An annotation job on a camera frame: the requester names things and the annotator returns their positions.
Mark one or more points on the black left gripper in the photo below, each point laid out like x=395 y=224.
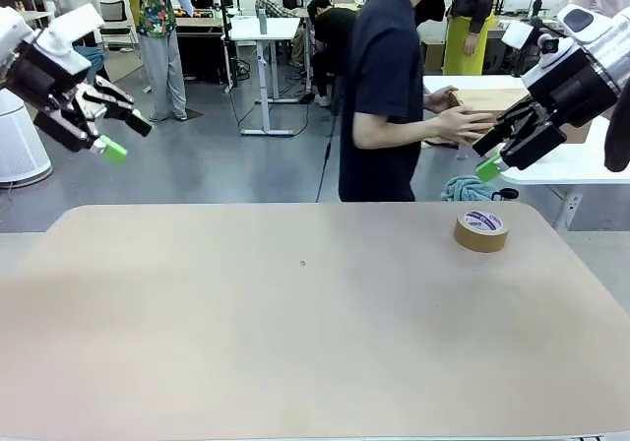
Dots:
x=39 y=79

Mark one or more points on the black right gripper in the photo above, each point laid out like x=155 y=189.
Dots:
x=571 y=86

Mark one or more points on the brown cardboard box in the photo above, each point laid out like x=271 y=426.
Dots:
x=492 y=100

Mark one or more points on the person's right forearm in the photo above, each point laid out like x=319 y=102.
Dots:
x=398 y=131

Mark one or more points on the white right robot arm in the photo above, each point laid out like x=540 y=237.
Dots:
x=583 y=20

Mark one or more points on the person's right hand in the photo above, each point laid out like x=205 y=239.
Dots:
x=462 y=126

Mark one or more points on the person's left hand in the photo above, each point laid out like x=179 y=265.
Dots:
x=443 y=100

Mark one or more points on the white rounded table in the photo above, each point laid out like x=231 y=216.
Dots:
x=566 y=175

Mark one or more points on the black flask lid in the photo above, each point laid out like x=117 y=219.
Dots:
x=507 y=195

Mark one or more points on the teal towel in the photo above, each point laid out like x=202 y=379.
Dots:
x=465 y=189

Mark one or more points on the mannequin in floral shirt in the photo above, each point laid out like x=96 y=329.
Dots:
x=157 y=42

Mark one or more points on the mesh back office chair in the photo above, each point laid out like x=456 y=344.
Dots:
x=118 y=18

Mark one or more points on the figure in yellow apron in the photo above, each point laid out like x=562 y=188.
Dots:
x=467 y=42

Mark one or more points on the table with pink legs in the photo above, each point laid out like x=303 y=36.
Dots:
x=37 y=17

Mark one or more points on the brown packing tape roll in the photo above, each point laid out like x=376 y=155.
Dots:
x=480 y=239

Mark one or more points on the small background cardboard box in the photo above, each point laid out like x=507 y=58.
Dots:
x=433 y=57

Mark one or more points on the black desk with wooden top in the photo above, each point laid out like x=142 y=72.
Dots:
x=202 y=52

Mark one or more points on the person in navy t-shirt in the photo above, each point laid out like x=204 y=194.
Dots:
x=384 y=67

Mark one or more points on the teal bottle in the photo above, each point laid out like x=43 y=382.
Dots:
x=263 y=21

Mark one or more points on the person in plaid shirt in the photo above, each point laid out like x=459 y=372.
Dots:
x=268 y=3

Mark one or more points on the white standing desk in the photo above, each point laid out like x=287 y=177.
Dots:
x=285 y=27

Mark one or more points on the person in black clothes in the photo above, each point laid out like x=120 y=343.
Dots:
x=334 y=32

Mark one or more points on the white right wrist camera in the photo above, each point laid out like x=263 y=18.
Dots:
x=518 y=35

